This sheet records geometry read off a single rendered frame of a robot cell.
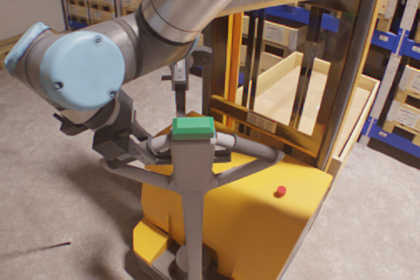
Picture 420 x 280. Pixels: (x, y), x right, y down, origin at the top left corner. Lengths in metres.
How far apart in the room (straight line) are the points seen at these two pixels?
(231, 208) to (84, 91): 0.94
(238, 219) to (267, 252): 0.18
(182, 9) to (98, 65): 0.11
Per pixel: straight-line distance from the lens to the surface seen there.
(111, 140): 0.50
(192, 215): 0.87
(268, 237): 1.16
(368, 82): 2.56
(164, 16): 0.35
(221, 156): 0.67
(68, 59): 0.32
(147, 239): 1.65
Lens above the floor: 1.75
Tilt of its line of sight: 36 degrees down
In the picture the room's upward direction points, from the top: 2 degrees clockwise
